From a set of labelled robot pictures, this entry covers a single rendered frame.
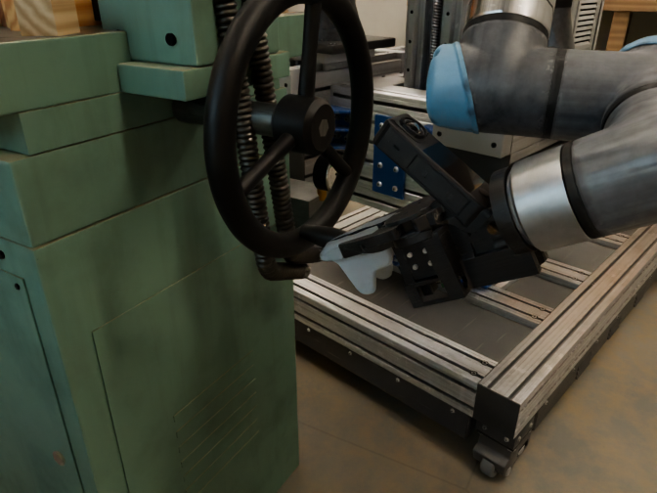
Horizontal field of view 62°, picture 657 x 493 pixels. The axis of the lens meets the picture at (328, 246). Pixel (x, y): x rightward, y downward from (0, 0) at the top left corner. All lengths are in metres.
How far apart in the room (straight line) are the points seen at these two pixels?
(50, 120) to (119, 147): 0.08
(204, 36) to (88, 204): 0.21
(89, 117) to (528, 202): 0.43
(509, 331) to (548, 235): 0.93
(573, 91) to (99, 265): 0.50
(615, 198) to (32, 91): 0.49
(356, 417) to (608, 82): 1.05
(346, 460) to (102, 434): 0.66
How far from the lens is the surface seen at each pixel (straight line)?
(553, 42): 1.06
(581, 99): 0.49
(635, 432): 1.52
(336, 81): 1.33
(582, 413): 1.52
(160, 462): 0.87
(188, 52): 0.59
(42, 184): 0.60
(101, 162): 0.63
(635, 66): 0.50
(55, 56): 0.60
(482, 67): 0.50
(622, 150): 0.41
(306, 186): 0.97
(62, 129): 0.60
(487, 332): 1.34
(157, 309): 0.74
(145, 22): 0.62
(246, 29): 0.49
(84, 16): 0.72
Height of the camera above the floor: 0.95
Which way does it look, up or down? 26 degrees down
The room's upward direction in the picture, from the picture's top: straight up
